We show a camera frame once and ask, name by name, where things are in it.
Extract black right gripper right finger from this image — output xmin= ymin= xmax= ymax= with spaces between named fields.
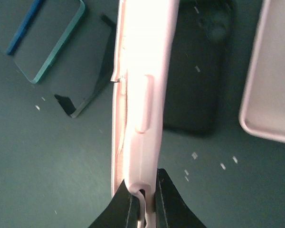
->
xmin=155 ymin=169 xmax=206 ymax=228

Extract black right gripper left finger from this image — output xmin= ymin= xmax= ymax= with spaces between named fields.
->
xmin=89 ymin=181 xmax=140 ymax=228

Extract pink phone case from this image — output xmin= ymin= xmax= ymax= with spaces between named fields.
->
xmin=239 ymin=0 xmax=285 ymax=143

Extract bare black phone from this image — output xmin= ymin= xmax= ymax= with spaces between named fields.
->
xmin=47 ymin=13 xmax=116 ymax=118

